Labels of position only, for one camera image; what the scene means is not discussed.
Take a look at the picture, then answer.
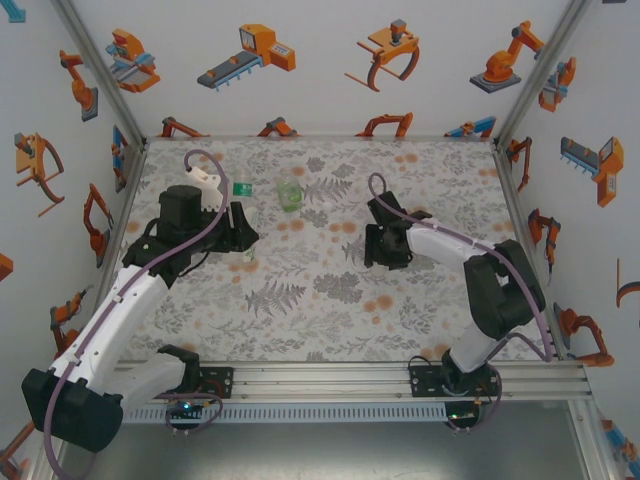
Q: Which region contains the green transparent cup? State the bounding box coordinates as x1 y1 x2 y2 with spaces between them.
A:
276 167 304 214

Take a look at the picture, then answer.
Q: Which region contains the floral patterned tablecloth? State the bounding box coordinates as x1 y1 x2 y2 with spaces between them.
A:
102 138 559 364

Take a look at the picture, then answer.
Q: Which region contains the grey metal base panel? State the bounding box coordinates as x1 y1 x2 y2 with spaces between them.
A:
54 399 589 480

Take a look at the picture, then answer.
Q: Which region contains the aluminium frame side rail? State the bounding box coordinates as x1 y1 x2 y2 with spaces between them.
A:
491 139 569 361
94 139 150 301

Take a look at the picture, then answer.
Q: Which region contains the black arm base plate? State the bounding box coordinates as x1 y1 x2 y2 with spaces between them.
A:
198 366 235 400
408 362 446 399

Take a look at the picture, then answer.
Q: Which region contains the aluminium frame post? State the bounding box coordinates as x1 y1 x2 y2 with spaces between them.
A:
492 0 599 151
567 399 619 480
27 434 69 480
49 0 150 151

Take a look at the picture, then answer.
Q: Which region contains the perforated metal cable tray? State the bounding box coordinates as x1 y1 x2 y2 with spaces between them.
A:
122 402 449 426

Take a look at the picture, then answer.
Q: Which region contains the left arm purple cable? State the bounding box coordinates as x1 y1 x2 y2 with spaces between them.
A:
42 149 231 480

